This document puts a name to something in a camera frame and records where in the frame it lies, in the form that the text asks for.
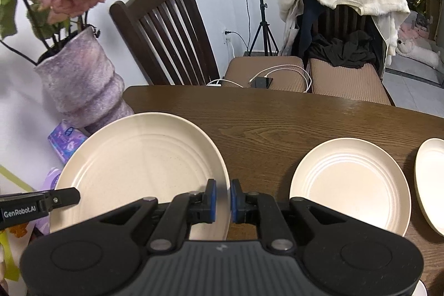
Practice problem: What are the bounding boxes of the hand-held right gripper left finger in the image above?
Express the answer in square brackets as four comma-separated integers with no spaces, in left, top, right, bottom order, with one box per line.
[99,179,218,254]

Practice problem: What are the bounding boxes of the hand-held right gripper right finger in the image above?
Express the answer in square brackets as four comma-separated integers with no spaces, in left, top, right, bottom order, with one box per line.
[231,179,347,254]

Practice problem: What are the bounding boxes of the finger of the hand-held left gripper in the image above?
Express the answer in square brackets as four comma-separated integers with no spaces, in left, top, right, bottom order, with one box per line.
[42,188,81,211]

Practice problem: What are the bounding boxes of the cream round plate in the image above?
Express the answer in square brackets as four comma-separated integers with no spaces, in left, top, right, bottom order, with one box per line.
[49,112,231,241]
[414,138,444,237]
[289,137,412,237]

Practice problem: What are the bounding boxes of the purple soft tissue pack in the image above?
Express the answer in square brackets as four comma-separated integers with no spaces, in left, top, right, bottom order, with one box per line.
[33,167,63,236]

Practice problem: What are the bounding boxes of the purple and white tissue cube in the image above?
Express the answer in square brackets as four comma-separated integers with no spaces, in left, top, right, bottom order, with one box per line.
[47,120,89,165]

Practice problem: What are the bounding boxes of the purple textured vase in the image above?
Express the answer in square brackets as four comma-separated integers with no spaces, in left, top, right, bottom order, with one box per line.
[34,26,134,133]

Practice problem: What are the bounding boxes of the black smartphone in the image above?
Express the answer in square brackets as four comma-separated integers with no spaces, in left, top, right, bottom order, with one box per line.
[250,76,274,89]

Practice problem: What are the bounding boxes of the dark wooden dining chair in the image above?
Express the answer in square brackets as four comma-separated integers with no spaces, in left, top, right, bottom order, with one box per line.
[298,0,396,107]
[109,0,306,92]

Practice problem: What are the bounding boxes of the beige fabric garment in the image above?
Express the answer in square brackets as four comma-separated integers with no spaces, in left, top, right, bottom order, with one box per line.
[280,0,306,57]

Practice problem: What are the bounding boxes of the black garment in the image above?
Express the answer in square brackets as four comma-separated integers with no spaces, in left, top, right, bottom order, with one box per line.
[305,30,377,68]

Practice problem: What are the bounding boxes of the navy trousers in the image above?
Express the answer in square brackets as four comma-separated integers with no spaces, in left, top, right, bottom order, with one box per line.
[299,0,327,57]

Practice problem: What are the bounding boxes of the white zip jacket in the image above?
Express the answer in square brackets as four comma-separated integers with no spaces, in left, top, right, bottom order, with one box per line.
[361,10,412,75]

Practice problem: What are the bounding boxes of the white plush toy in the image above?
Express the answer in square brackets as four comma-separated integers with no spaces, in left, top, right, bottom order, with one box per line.
[397,37,441,67]

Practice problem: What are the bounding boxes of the pink bedding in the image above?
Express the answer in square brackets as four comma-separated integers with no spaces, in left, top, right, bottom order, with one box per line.
[399,17,431,40]

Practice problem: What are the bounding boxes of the brown cardboard box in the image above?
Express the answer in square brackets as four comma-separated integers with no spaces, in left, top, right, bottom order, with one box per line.
[425,0,443,40]

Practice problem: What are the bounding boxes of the black phone with cable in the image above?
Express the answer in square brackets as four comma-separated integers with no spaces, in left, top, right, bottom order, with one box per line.
[208,64,313,93]

